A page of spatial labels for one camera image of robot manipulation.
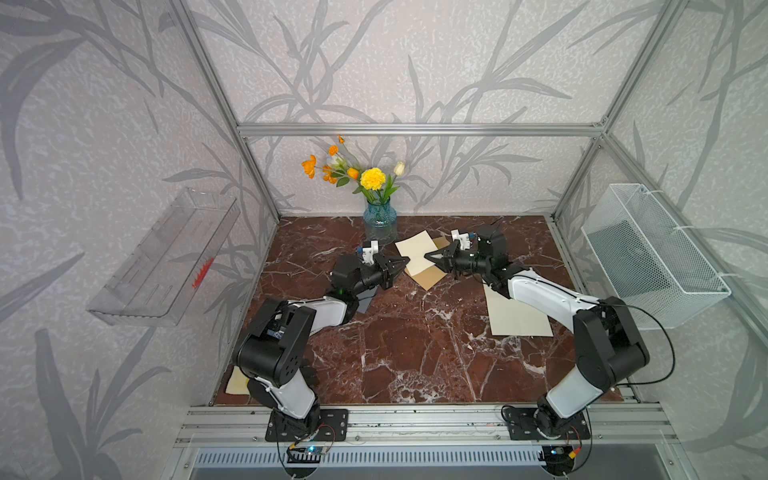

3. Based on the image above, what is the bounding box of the cream letter paper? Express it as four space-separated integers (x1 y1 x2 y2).
395 230 437 276

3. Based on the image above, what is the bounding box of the red marker pen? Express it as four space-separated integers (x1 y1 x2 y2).
192 258 215 289

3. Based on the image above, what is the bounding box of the right circuit board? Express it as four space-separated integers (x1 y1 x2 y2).
539 445 582 478

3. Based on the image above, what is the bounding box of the clear plastic wall tray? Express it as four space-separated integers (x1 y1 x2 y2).
86 187 241 327

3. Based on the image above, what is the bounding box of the white wire mesh basket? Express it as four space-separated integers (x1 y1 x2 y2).
582 183 732 330

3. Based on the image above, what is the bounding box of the yellow orange flower bouquet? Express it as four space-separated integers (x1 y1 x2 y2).
301 136 406 206

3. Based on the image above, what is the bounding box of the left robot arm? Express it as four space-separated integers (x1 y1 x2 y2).
232 251 410 429

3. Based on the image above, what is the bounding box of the brown kraft envelope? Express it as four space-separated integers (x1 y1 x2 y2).
405 237 449 290

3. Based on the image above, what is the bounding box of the left green circuit board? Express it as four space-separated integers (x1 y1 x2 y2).
286 444 332 465

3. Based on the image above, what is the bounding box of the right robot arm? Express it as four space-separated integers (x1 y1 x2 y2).
424 225 650 437

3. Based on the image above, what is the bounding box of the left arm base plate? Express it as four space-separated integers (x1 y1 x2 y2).
265 406 349 443

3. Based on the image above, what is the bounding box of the cream paper sheet right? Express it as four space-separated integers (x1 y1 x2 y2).
483 285 553 337

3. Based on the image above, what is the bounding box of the blue glass vase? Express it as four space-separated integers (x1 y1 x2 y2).
363 201 398 245

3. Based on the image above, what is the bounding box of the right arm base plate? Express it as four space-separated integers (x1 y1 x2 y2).
500 405 591 441

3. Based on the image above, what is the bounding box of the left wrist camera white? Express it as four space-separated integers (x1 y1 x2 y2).
357 240 379 265

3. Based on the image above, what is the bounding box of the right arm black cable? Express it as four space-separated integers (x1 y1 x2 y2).
617 302 677 387

